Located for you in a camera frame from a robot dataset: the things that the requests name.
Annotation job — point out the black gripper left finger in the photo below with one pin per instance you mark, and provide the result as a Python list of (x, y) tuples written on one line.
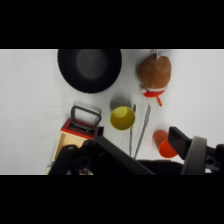
[(103, 156)]

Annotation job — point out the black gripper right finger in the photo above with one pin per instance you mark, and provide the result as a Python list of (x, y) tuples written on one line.
[(195, 156)]

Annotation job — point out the black round bowl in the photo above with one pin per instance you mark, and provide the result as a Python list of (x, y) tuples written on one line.
[(90, 68)]

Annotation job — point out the orange plastic cup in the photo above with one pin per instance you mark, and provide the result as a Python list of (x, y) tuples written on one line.
[(160, 137)]

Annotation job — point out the yellow plastic cup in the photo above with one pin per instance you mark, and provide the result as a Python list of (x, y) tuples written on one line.
[(122, 118)]

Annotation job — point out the metal tongs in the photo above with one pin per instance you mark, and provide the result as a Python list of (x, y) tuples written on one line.
[(144, 126)]

